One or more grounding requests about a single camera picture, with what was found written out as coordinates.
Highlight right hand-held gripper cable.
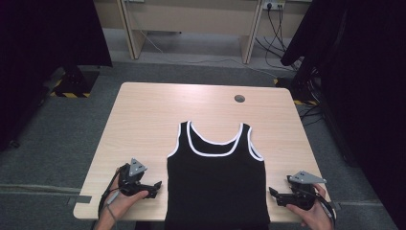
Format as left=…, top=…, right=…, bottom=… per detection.
left=314, top=188, right=337, bottom=226

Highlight white wall power socket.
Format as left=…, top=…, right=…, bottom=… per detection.
left=261, top=0, right=286, bottom=11

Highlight grey floor cable cover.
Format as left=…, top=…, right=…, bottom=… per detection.
left=0, top=183, right=82, bottom=196

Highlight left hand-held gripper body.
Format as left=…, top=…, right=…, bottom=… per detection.
left=118, top=157, right=148, bottom=196

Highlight black floor cables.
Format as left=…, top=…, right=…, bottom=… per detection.
left=300, top=103, right=325, bottom=127

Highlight black curtain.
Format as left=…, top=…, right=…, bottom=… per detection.
left=281, top=0, right=406, bottom=230
left=0, top=0, right=113, bottom=152

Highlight black hazard-striped stand base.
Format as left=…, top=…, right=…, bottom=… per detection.
left=273, top=76, right=320, bottom=106
left=49, top=65, right=101, bottom=99

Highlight person's left hand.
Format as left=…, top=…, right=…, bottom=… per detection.
left=106, top=169, right=149, bottom=221

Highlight person's right hand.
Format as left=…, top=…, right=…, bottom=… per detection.
left=285, top=184, right=334, bottom=230

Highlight black white-trimmed tank top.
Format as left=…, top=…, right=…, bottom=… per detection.
left=164, top=120, right=272, bottom=230

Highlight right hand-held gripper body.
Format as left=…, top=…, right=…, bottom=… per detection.
left=285, top=171, right=327, bottom=210

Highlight beige wooden desk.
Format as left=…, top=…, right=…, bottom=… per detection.
left=93, top=0, right=314, bottom=65

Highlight thin white floor cable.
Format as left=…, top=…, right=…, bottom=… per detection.
left=140, top=30, right=279, bottom=80

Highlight bundle of black power cables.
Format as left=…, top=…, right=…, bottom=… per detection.
left=255, top=5, right=303, bottom=72

